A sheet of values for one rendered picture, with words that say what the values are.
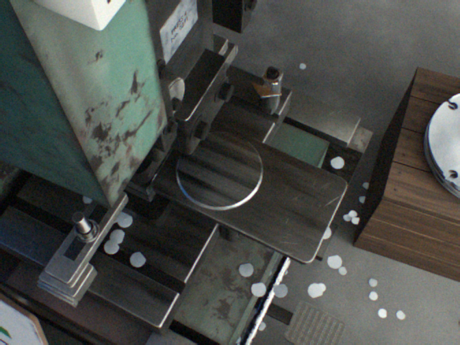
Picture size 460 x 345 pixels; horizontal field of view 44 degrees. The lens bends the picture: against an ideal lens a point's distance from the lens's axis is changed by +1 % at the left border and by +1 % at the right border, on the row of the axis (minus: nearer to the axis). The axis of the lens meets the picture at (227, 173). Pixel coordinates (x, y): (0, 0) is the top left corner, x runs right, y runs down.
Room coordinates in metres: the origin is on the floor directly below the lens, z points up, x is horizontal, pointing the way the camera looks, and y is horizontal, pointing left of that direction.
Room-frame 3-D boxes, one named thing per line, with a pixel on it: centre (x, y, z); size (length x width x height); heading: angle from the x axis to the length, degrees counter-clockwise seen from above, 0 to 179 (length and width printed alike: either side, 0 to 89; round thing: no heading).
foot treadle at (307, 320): (0.35, 0.00, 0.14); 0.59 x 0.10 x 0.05; 63
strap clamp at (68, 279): (0.27, 0.20, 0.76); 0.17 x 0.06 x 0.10; 153
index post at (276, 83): (0.51, -0.07, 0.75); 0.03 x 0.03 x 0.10; 63
